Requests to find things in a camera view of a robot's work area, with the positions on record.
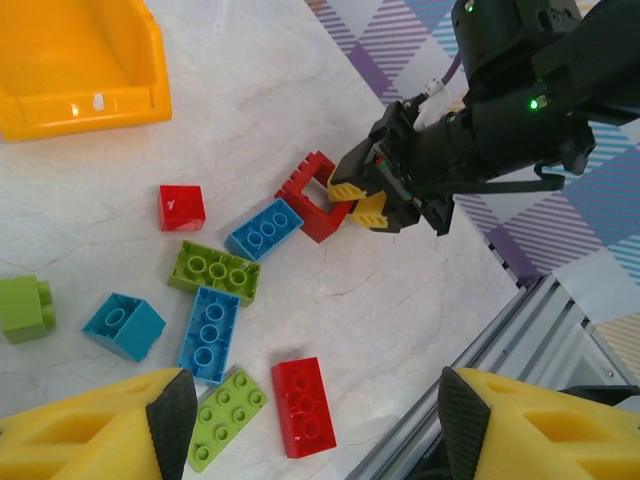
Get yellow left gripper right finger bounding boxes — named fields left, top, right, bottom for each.
left=437, top=366, right=640, bottom=480

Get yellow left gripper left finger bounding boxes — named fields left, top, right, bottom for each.
left=0, top=368, right=198, bottom=480

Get red lego window frame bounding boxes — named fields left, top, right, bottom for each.
left=273, top=151, right=354, bottom=245

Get blue small sloped lego brick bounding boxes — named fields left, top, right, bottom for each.
left=81, top=292, right=167, bottom=363

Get green small lego brick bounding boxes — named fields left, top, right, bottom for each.
left=0, top=274, right=57, bottom=346

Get blue long lego brick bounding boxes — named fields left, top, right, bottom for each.
left=176, top=285, right=242, bottom=387
left=224, top=197, right=305, bottom=263

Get red square lego brick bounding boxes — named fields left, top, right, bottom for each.
left=158, top=184, right=207, bottom=233

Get red long lego brick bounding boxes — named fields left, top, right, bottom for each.
left=270, top=356, right=338, bottom=460

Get green flat lego plate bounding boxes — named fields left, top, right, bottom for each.
left=187, top=368, right=270, bottom=474

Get green long lego brick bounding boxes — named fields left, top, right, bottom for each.
left=167, top=239, right=262, bottom=308

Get orange-yellow plastic bin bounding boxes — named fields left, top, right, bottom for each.
left=0, top=0, right=174, bottom=143

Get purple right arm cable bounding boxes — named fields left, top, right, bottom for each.
left=424, top=49, right=469, bottom=109

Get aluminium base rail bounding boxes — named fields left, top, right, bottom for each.
left=344, top=272, right=640, bottom=480

